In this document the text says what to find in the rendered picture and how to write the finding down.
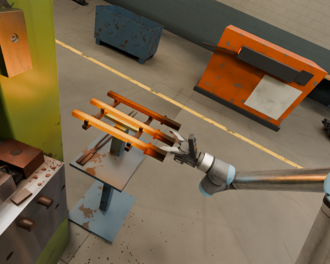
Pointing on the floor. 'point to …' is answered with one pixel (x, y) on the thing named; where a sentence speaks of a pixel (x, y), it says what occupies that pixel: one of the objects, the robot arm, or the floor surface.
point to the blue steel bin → (127, 31)
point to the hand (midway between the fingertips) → (164, 137)
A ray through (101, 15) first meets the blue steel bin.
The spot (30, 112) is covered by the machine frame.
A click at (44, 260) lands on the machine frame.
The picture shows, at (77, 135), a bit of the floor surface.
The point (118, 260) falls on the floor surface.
